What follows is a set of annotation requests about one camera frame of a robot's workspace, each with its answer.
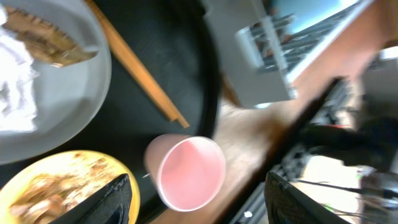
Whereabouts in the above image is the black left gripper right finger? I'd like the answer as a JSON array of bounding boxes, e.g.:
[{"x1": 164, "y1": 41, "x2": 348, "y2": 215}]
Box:
[{"x1": 264, "y1": 172, "x2": 349, "y2": 224}]

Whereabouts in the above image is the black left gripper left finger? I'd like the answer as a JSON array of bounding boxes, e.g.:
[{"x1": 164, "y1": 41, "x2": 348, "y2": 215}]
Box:
[{"x1": 51, "y1": 174, "x2": 132, "y2": 224}]

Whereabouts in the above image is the pink cup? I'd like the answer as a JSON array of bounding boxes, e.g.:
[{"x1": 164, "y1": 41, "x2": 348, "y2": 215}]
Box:
[{"x1": 144, "y1": 134, "x2": 226, "y2": 212}]

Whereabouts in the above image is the grey dishwasher rack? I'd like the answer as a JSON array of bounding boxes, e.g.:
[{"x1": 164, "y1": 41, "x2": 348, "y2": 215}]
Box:
[{"x1": 200, "y1": 0, "x2": 372, "y2": 109}]

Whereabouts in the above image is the yellow bowl with scraps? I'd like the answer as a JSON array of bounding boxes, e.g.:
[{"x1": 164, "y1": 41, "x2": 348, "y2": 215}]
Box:
[{"x1": 1, "y1": 150, "x2": 141, "y2": 223}]

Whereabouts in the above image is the grey plate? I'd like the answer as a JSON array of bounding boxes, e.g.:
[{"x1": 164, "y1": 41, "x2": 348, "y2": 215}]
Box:
[{"x1": 1, "y1": 0, "x2": 111, "y2": 164}]

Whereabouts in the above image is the crumpled white napkin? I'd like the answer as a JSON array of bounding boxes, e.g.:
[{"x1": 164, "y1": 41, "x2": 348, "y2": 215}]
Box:
[{"x1": 1, "y1": 6, "x2": 39, "y2": 133}]

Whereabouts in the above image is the wooden chopstick right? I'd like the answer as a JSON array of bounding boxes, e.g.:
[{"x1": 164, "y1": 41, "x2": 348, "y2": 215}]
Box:
[{"x1": 93, "y1": 0, "x2": 190, "y2": 129}]

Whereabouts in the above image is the wooden chopstick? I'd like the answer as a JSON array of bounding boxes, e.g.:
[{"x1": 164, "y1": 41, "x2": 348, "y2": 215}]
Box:
[
  {"x1": 93, "y1": 0, "x2": 190, "y2": 129},
  {"x1": 85, "y1": 0, "x2": 178, "y2": 123}
]

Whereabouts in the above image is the wooden chopstick left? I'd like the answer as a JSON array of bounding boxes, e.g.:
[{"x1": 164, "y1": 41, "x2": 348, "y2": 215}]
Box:
[{"x1": 85, "y1": 0, "x2": 178, "y2": 123}]

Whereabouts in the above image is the round black serving tray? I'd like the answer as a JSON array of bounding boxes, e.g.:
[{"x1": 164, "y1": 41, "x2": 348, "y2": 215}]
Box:
[{"x1": 1, "y1": 0, "x2": 221, "y2": 222}]

